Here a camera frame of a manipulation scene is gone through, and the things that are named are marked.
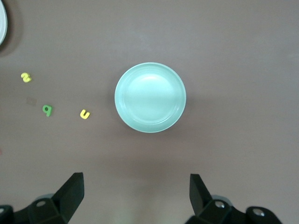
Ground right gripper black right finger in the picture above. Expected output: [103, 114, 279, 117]
[184, 173, 285, 224]

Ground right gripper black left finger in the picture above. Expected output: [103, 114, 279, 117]
[0, 172, 85, 224]

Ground green letter p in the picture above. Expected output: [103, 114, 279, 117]
[42, 105, 53, 118]

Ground pale green plate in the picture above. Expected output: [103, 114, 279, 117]
[114, 62, 188, 134]

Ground white plate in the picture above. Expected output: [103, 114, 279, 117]
[0, 0, 8, 45]

